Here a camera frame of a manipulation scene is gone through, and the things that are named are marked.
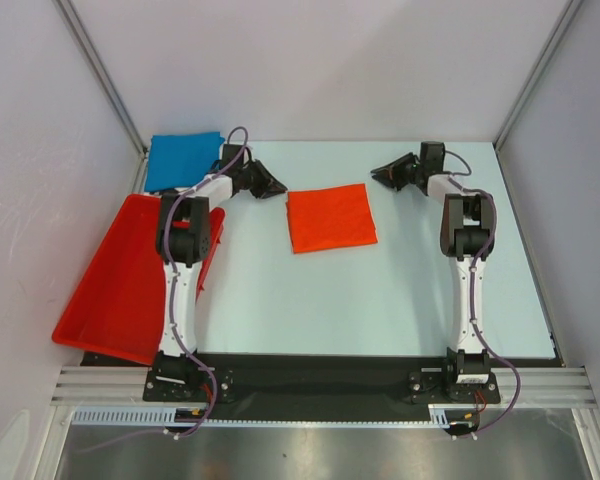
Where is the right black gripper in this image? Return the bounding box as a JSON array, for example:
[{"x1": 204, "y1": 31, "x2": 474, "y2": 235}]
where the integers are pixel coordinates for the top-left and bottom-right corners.
[{"x1": 374, "y1": 152, "x2": 425, "y2": 191}]

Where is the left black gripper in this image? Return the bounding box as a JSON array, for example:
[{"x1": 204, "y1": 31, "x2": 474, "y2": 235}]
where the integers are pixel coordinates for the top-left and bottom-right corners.
[{"x1": 238, "y1": 160, "x2": 287, "y2": 200}]

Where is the orange t shirt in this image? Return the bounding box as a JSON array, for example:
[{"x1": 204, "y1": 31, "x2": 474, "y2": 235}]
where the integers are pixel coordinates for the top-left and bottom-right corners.
[{"x1": 286, "y1": 183, "x2": 378, "y2": 254}]

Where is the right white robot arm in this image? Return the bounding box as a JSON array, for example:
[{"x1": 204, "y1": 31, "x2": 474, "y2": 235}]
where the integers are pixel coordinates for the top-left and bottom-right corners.
[{"x1": 370, "y1": 141, "x2": 497, "y2": 403}]

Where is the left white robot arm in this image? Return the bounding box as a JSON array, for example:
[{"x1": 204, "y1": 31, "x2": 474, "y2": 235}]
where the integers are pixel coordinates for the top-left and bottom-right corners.
[{"x1": 143, "y1": 143, "x2": 287, "y2": 402}]

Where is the folded blue t shirt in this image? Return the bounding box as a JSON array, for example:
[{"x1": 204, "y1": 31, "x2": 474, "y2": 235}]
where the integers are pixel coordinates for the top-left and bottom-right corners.
[{"x1": 145, "y1": 131, "x2": 225, "y2": 192}]

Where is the red plastic bin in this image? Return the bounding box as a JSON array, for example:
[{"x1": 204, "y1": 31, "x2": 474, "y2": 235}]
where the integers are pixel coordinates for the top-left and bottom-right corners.
[{"x1": 51, "y1": 193, "x2": 227, "y2": 366}]

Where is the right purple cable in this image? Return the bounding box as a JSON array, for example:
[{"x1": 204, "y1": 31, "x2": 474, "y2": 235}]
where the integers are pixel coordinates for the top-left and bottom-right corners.
[{"x1": 442, "y1": 149, "x2": 522, "y2": 444}]

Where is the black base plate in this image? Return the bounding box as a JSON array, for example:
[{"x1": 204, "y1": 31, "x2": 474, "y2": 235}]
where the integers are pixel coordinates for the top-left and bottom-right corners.
[{"x1": 158, "y1": 353, "x2": 501, "y2": 423}]

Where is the white slotted cable duct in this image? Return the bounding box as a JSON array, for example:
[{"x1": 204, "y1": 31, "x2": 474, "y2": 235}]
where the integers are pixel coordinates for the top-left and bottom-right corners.
[{"x1": 72, "y1": 403, "x2": 481, "y2": 429}]

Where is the aluminium frame rail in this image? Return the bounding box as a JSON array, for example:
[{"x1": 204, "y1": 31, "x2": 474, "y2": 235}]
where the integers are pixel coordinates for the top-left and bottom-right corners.
[{"x1": 51, "y1": 366, "x2": 597, "y2": 409}]

